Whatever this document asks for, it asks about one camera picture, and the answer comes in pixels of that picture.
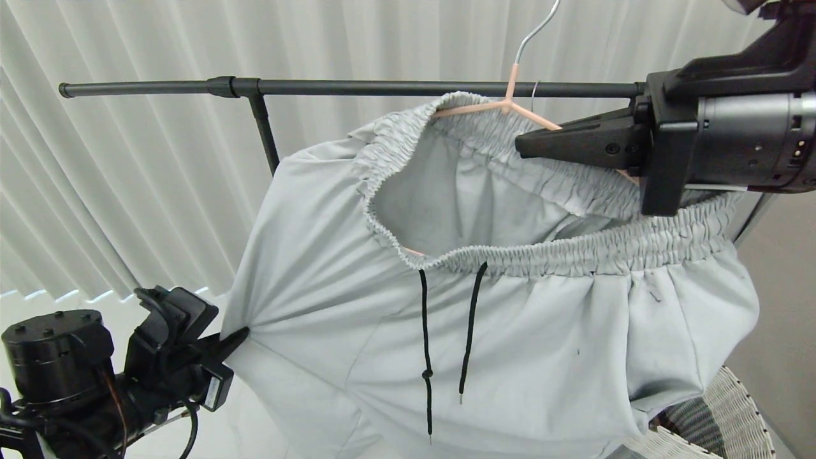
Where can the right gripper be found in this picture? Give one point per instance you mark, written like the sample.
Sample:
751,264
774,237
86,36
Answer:
733,140

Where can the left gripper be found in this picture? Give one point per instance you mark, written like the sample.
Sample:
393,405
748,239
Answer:
191,389

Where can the pink clothes hanger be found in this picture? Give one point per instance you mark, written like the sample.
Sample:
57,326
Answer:
513,83
534,95

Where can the pale grey shorts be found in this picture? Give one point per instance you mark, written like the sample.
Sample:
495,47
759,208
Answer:
510,350

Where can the black clothes rack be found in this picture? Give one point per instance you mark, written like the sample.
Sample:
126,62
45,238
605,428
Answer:
382,87

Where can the white laundry basket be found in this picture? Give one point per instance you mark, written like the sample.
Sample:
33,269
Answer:
733,421

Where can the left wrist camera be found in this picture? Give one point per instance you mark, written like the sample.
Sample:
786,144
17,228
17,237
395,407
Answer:
178,319

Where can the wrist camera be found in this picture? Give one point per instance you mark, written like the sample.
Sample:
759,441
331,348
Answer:
178,319
765,57

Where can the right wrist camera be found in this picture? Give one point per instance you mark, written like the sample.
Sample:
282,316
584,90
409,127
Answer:
765,57

